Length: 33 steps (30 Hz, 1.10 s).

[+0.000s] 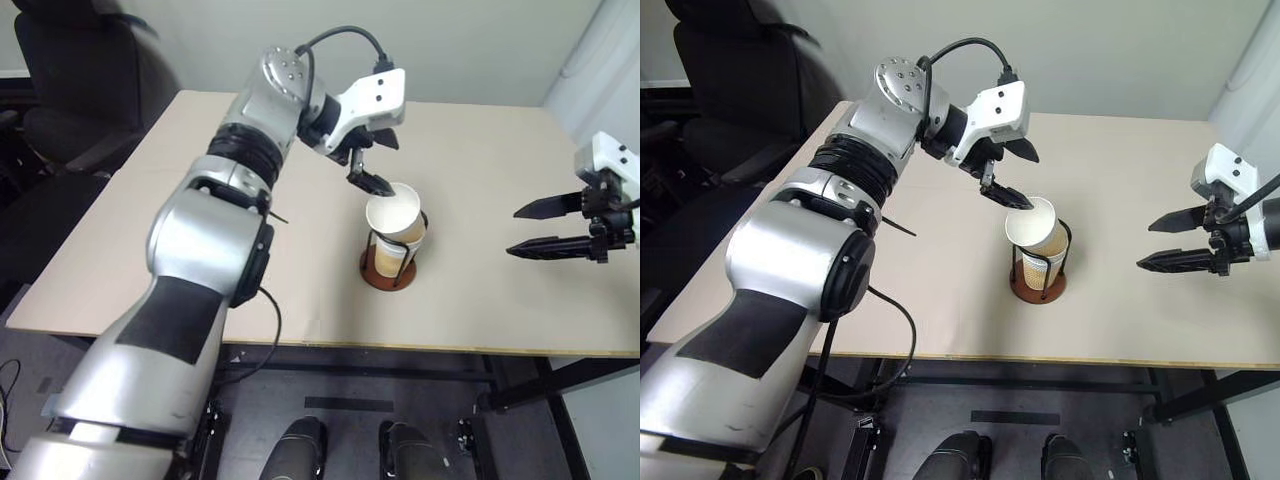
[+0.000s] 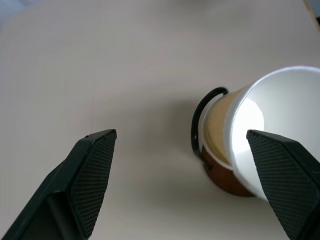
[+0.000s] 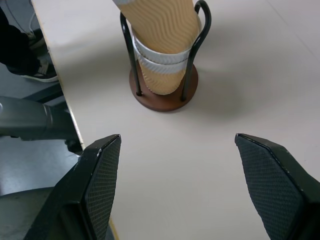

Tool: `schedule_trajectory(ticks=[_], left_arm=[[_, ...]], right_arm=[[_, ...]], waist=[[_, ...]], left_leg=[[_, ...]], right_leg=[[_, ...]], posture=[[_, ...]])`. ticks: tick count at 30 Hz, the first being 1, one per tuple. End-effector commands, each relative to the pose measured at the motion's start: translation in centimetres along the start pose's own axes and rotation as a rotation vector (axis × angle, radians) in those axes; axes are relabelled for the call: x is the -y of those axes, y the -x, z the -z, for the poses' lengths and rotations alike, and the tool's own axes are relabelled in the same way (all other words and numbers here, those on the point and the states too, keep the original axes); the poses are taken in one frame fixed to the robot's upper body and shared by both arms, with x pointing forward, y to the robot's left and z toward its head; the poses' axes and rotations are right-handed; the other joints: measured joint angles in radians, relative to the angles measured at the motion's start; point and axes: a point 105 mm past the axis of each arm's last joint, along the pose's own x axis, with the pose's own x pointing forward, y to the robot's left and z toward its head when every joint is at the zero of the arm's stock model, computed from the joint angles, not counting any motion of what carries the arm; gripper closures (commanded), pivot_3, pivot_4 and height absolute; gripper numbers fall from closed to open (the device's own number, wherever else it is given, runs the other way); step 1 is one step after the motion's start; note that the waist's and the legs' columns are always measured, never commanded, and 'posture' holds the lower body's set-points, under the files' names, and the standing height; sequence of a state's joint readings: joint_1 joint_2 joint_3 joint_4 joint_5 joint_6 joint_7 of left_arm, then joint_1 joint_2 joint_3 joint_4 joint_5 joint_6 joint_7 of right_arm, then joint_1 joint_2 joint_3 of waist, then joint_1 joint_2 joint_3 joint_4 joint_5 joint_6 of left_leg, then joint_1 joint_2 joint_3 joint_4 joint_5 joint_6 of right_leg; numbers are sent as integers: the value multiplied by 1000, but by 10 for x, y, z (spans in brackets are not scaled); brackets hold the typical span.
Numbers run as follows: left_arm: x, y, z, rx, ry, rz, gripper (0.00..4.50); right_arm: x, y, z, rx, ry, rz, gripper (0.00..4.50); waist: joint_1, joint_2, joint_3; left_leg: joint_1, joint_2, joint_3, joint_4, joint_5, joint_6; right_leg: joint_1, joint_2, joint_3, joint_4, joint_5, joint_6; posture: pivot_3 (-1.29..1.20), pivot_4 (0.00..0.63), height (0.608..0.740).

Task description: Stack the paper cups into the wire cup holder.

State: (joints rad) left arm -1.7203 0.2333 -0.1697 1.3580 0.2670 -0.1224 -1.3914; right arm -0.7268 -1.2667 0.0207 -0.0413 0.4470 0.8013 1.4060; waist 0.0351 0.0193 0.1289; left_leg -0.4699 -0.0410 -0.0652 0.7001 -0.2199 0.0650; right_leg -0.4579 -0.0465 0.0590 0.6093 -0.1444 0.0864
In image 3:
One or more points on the dark grey rounded leg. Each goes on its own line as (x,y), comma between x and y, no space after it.
(25,120)

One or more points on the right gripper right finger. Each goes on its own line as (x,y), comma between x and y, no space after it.
(280,195)

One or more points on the dark grey round disc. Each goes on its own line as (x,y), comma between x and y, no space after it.
(20,217)

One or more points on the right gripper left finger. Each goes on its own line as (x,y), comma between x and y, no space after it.
(75,200)

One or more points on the black sneaker white sole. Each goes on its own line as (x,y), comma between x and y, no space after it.
(42,75)

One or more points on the tan ribbed paper cup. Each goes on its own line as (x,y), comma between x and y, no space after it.
(160,80)
(160,25)
(142,46)

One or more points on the black trouser leg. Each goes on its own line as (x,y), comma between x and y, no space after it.
(15,37)

